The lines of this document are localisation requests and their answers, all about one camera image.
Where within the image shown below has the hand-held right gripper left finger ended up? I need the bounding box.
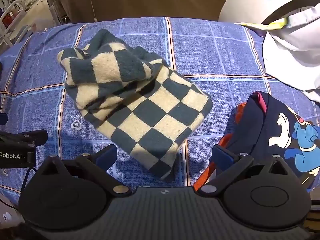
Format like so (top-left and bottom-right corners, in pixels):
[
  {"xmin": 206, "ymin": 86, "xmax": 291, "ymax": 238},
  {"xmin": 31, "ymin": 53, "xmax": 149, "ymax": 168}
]
[{"xmin": 35, "ymin": 144, "xmax": 132, "ymax": 198}]

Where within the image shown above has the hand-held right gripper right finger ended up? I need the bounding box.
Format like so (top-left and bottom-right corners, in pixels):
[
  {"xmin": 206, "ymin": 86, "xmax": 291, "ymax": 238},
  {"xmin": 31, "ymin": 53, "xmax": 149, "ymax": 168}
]
[{"xmin": 197, "ymin": 144, "xmax": 300, "ymax": 196}]

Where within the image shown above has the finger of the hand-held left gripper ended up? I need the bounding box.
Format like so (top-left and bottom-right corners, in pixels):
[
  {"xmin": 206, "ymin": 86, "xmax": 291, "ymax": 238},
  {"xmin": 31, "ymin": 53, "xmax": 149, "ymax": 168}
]
[{"xmin": 0, "ymin": 129, "xmax": 48, "ymax": 153}]

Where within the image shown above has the checkered teal and cream garment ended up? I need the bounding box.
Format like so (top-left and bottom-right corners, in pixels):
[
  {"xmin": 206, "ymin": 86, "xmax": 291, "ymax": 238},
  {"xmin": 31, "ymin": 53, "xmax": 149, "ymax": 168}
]
[{"xmin": 57, "ymin": 29, "xmax": 213, "ymax": 181}]

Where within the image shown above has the orange cloth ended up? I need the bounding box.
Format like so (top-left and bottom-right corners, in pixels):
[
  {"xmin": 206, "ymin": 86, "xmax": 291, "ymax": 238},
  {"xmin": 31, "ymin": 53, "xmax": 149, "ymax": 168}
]
[{"xmin": 192, "ymin": 102, "xmax": 248, "ymax": 192}]

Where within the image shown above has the navy cartoon print garment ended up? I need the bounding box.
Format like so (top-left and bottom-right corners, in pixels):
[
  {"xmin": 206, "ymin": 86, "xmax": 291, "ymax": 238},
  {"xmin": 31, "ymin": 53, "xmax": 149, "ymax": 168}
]
[{"xmin": 220, "ymin": 91, "xmax": 320, "ymax": 189}]

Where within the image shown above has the blue plaid bedsheet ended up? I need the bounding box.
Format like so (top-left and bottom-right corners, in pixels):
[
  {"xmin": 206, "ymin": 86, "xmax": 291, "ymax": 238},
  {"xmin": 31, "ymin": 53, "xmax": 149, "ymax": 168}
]
[{"xmin": 0, "ymin": 17, "xmax": 320, "ymax": 205}]

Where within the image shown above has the white chair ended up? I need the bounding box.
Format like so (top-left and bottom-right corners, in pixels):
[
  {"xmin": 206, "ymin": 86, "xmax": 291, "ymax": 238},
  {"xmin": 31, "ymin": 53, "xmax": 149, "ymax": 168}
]
[{"xmin": 0, "ymin": 0, "xmax": 37, "ymax": 47}]

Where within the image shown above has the white garment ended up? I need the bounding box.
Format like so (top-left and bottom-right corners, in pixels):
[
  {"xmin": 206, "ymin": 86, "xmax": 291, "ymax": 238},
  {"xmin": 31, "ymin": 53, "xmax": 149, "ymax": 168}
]
[{"xmin": 261, "ymin": 4, "xmax": 320, "ymax": 102}]

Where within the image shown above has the yellow-green strip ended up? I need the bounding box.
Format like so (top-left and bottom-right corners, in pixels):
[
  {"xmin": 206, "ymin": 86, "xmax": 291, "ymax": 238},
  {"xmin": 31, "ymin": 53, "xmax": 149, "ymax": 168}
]
[{"xmin": 235, "ymin": 17, "xmax": 292, "ymax": 31}]

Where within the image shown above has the white rounded appliance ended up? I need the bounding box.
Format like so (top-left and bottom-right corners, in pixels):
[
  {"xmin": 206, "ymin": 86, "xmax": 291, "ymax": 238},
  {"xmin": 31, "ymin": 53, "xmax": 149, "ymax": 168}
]
[{"xmin": 218, "ymin": 0, "xmax": 320, "ymax": 28}]

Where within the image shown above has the black cable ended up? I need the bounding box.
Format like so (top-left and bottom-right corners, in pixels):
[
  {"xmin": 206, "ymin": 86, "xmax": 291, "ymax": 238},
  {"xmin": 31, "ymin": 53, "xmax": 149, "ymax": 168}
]
[{"xmin": 0, "ymin": 164, "xmax": 35, "ymax": 212}]

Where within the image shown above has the thin white cord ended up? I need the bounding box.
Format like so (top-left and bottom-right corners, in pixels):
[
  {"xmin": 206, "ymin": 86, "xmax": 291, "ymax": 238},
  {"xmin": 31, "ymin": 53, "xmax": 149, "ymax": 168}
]
[{"xmin": 87, "ymin": 0, "xmax": 98, "ymax": 22}]

